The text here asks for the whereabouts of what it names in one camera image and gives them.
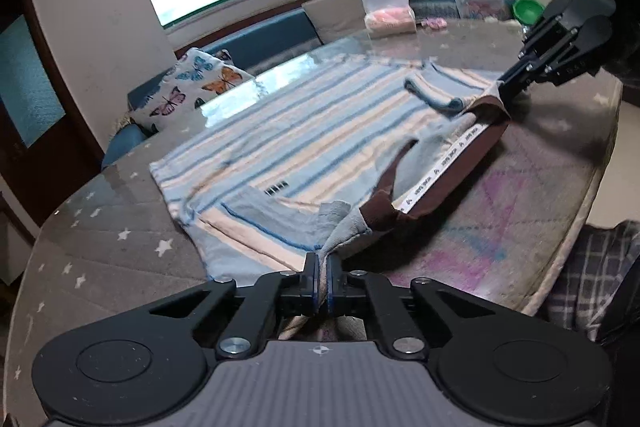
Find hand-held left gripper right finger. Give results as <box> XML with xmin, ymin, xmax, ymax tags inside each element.
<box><xmin>326</xmin><ymin>255</ymin><xmax>493</xmax><ymax>360</ymax></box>

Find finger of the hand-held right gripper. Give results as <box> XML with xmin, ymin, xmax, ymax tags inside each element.
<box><xmin>497</xmin><ymin>17</ymin><xmax>583</xmax><ymax>80</ymax></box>
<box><xmin>497</xmin><ymin>57</ymin><xmax>578</xmax><ymax>102</ymax></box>

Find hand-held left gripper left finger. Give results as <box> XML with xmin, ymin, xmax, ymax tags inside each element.
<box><xmin>150</xmin><ymin>253</ymin><xmax>321</xmax><ymax>360</ymax></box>

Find blue beige striped pants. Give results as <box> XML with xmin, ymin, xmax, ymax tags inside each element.
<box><xmin>149</xmin><ymin>56</ymin><xmax>512</xmax><ymax>283</ymax></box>

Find green bowl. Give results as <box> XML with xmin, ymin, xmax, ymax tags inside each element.
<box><xmin>514</xmin><ymin>0</ymin><xmax>546</xmax><ymax>25</ymax></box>

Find clear storage box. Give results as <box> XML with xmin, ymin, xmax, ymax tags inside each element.
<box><xmin>452</xmin><ymin>0</ymin><xmax>518</xmax><ymax>22</ymax></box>

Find clear bag with pink cloth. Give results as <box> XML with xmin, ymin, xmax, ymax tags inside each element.
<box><xmin>361</xmin><ymin>0</ymin><xmax>418</xmax><ymax>38</ymax></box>

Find person's plaid trouser leg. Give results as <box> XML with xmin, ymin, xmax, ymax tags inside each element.
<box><xmin>542</xmin><ymin>219</ymin><xmax>640</xmax><ymax>343</ymax></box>

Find beige pillow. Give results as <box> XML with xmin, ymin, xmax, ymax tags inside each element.
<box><xmin>301</xmin><ymin>0</ymin><xmax>386</xmax><ymax>46</ymax></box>

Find butterfly print pillow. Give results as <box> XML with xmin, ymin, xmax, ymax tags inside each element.
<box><xmin>131</xmin><ymin>48</ymin><xmax>256</xmax><ymax>132</ymax></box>

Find blue sofa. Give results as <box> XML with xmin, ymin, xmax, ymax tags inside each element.
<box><xmin>102</xmin><ymin>0</ymin><xmax>386</xmax><ymax>168</ymax></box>

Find dark wooden door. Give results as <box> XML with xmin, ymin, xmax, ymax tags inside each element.
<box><xmin>0</xmin><ymin>0</ymin><xmax>101</xmax><ymax>228</ymax></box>

